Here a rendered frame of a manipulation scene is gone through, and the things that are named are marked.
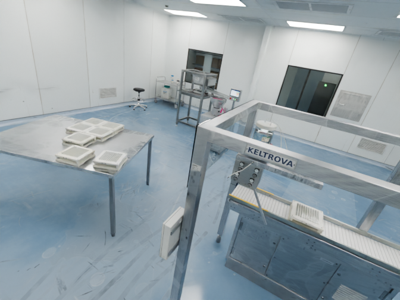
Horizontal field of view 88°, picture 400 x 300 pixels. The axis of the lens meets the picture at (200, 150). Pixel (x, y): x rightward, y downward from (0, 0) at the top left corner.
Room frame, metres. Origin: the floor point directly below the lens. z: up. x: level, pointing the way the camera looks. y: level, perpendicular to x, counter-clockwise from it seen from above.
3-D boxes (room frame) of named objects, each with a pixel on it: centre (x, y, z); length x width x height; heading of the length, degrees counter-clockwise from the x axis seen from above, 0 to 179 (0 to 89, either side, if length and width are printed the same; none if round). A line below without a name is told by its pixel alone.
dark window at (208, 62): (7.61, 0.39, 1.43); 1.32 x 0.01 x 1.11; 65
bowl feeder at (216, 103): (4.53, -0.26, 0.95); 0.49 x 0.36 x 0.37; 65
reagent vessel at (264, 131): (1.54, -0.46, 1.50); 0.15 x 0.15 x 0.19
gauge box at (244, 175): (1.47, -0.41, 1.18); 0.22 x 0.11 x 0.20; 66
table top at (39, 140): (2.18, 1.46, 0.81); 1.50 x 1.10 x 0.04; 86
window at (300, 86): (6.17, -2.65, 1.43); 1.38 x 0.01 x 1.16; 65
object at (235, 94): (4.50, -0.53, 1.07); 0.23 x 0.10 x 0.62; 65
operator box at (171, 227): (0.88, 0.07, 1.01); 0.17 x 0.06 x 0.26; 156
